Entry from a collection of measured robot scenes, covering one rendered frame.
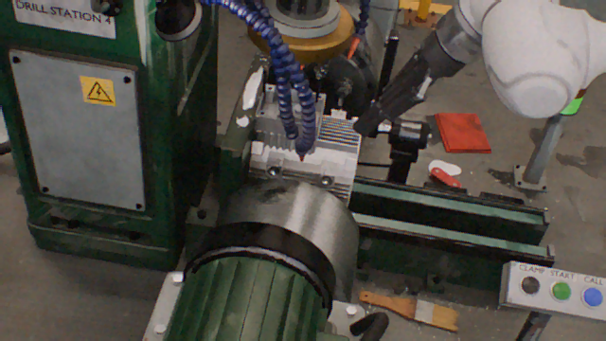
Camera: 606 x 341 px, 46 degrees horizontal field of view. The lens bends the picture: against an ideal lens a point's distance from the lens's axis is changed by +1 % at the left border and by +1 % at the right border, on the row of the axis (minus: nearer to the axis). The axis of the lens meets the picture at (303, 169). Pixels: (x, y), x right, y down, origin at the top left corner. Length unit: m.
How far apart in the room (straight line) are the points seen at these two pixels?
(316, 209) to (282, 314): 0.38
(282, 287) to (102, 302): 0.72
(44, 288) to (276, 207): 0.57
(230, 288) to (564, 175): 1.27
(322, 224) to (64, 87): 0.47
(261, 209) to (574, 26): 0.52
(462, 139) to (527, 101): 0.95
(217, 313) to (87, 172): 0.62
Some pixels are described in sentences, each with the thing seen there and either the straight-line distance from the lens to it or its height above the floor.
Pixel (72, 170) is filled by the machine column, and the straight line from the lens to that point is 1.33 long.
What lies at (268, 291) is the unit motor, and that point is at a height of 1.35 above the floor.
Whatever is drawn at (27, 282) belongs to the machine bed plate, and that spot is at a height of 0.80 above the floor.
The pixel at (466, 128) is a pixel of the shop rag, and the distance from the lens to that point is 1.91.
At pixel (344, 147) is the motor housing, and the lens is 1.33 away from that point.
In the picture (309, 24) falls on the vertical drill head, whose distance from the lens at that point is 1.16.
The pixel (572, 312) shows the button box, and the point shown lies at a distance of 1.26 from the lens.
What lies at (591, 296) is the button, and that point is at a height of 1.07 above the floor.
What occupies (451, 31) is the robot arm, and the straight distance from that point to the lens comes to 1.11.
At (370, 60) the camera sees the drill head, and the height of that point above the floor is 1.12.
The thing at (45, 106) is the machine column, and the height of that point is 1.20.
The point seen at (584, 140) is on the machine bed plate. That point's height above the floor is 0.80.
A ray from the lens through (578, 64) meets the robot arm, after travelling 0.96.
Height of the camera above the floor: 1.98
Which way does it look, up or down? 44 degrees down
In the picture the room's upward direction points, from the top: 8 degrees clockwise
